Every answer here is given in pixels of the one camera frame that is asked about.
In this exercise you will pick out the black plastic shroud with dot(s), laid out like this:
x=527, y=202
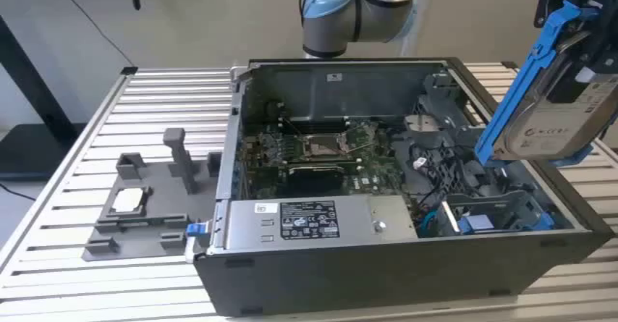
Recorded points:
x=434, y=177

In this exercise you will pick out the grey parts rack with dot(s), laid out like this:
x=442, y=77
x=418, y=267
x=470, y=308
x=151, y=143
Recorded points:
x=159, y=195

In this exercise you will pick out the blue case latch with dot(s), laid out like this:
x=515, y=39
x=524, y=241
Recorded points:
x=193, y=229

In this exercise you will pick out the grey metal drive cage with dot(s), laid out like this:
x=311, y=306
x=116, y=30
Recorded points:
x=434, y=105

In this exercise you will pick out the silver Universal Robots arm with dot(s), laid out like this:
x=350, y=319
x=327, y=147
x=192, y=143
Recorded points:
x=332, y=21

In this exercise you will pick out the silver power supply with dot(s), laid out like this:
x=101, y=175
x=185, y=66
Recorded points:
x=356, y=220

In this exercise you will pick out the green motherboard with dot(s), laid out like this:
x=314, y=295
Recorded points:
x=376, y=177

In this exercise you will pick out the black monitor stand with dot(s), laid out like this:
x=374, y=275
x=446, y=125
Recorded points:
x=28, y=148

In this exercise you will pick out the silver CPU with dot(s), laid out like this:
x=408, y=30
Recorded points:
x=125, y=199

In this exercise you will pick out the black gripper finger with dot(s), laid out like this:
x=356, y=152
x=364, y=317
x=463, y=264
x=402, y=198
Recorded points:
x=601, y=54

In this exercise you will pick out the CPU socket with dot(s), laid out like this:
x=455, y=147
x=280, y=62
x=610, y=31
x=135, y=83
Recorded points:
x=320, y=146

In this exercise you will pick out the black table clip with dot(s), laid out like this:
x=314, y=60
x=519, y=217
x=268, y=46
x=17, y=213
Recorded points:
x=129, y=71
x=508, y=65

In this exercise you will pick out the black open PC case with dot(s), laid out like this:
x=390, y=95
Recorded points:
x=338, y=282

